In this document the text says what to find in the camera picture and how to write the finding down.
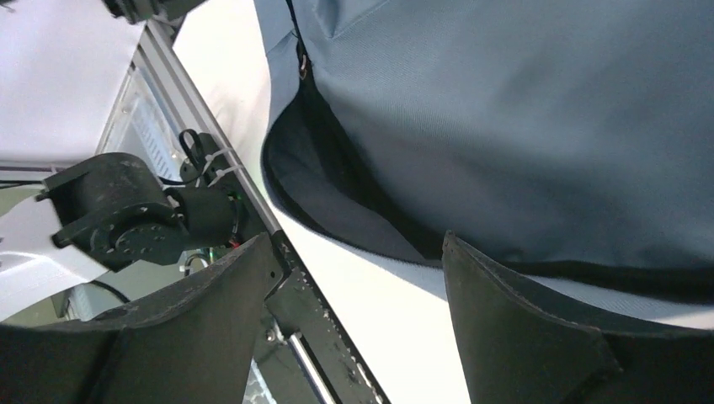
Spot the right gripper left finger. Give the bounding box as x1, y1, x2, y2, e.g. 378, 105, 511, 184
1, 234, 277, 403

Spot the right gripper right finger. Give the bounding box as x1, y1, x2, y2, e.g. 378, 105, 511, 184
442, 234, 713, 403

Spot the blue student backpack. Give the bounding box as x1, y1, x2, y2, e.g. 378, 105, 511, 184
256, 1, 713, 329

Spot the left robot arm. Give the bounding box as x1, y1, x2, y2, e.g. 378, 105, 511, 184
1, 152, 242, 319

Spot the aluminium frame profile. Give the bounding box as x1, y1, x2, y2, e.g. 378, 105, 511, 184
97, 21, 281, 239

